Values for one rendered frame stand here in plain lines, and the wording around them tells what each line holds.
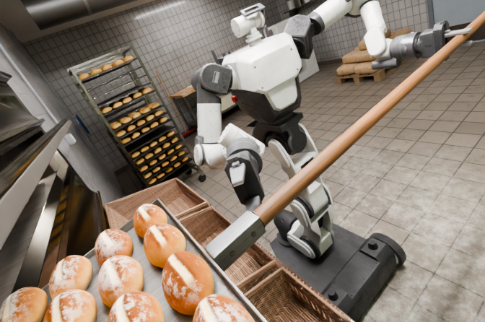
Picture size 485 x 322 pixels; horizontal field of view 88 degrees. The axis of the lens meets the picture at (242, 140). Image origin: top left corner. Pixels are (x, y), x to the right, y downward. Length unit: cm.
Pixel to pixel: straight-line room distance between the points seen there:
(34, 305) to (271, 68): 85
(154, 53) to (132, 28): 57
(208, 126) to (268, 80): 28
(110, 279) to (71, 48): 504
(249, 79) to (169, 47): 475
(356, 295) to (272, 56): 117
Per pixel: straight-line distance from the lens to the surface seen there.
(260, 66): 92
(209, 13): 613
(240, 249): 40
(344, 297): 149
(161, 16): 572
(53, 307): 50
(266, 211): 42
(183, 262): 37
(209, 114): 91
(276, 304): 103
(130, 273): 46
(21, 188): 42
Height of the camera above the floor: 146
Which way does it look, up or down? 22 degrees down
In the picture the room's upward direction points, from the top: 24 degrees counter-clockwise
